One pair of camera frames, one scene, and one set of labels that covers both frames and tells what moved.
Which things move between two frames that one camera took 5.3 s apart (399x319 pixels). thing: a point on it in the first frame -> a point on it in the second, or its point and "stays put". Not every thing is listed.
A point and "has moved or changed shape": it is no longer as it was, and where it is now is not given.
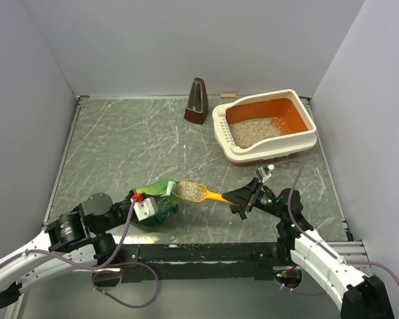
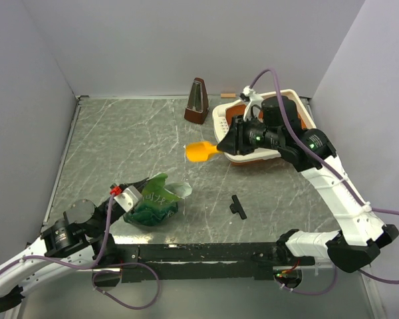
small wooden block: x=228 y=95 stays put
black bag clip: x=239 y=209 stays put
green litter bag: x=167 y=205 has moved or changed shape
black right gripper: x=242 y=196 -> x=234 y=142
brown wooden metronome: x=197 y=105 stays put
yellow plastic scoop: x=197 y=191 -> x=199 y=151
